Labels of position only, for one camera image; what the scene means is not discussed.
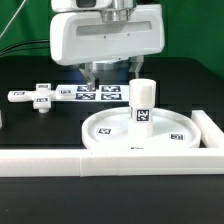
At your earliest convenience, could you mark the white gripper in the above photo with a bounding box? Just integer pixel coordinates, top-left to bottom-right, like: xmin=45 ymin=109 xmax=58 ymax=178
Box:
xmin=50 ymin=0 xmax=165 ymax=91

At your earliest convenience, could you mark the white cross-shaped table base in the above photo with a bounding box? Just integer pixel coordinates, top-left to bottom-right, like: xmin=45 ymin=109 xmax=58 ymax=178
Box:
xmin=8 ymin=83 xmax=75 ymax=113

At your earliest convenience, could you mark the white round table top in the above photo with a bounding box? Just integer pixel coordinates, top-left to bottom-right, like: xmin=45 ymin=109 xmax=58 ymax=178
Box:
xmin=82 ymin=107 xmax=201 ymax=151

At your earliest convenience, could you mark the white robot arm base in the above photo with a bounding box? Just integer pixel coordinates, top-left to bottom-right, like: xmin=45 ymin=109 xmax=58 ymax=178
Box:
xmin=90 ymin=60 xmax=129 ymax=71

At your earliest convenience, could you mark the white marker sheet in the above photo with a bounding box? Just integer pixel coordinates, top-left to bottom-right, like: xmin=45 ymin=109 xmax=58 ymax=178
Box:
xmin=54 ymin=84 xmax=132 ymax=102

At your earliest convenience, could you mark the black cable bundle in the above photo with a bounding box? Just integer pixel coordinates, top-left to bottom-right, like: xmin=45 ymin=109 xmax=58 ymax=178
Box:
xmin=0 ymin=39 xmax=53 ymax=58

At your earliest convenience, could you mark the grey thin cable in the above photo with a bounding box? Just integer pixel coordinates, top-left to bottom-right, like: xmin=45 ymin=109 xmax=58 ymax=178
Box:
xmin=0 ymin=0 xmax=28 ymax=39

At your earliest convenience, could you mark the white right fence rail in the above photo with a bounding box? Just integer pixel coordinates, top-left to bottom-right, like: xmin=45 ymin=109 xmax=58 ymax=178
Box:
xmin=191 ymin=110 xmax=224 ymax=149

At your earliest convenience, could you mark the white fence rail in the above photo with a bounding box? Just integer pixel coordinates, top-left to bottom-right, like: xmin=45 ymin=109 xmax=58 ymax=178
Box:
xmin=191 ymin=110 xmax=224 ymax=149
xmin=0 ymin=148 xmax=224 ymax=177

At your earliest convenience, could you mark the white front fence rail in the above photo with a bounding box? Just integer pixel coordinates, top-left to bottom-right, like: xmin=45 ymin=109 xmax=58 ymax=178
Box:
xmin=0 ymin=148 xmax=224 ymax=177

